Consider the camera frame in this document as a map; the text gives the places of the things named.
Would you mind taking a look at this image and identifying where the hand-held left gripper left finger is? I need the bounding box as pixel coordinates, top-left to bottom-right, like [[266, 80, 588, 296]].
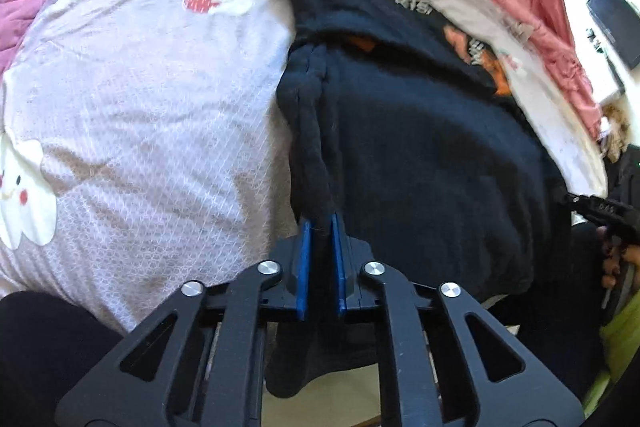
[[55, 217, 316, 427]]

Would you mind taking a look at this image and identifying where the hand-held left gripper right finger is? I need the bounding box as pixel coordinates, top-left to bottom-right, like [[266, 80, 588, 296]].
[[330, 213, 586, 427]]

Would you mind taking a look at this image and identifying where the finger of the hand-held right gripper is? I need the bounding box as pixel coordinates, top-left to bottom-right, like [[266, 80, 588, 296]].
[[565, 193, 594, 212]]

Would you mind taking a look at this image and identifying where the black sweater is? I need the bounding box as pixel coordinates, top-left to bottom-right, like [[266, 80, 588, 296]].
[[265, 0, 581, 400]]

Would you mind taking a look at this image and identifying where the person's right hand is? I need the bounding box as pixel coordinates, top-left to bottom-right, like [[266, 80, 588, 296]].
[[599, 228, 640, 292]]

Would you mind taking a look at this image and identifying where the cream bed sheet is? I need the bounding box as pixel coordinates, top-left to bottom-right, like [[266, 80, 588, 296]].
[[520, 72, 608, 202]]

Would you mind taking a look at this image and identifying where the brown plush toy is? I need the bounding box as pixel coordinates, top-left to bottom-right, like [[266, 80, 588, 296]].
[[600, 102, 632, 160]]

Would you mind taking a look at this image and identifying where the yellow-green cloth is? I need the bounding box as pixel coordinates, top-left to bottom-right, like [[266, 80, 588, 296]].
[[582, 302, 640, 413]]

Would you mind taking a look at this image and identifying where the person's right leg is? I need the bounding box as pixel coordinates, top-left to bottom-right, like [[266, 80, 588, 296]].
[[480, 222, 608, 403]]

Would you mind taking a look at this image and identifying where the person's leg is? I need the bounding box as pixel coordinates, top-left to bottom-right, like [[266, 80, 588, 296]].
[[480, 222, 608, 403], [0, 291, 126, 427]]

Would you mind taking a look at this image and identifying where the black flat screen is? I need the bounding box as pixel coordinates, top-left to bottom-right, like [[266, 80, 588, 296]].
[[586, 0, 640, 70]]

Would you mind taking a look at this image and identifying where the beige printed blanket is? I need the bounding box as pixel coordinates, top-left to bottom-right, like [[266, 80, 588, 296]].
[[0, 0, 608, 338]]

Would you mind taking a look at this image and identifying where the person's left leg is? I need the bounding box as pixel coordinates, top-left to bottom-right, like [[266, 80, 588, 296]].
[[0, 291, 126, 427]]

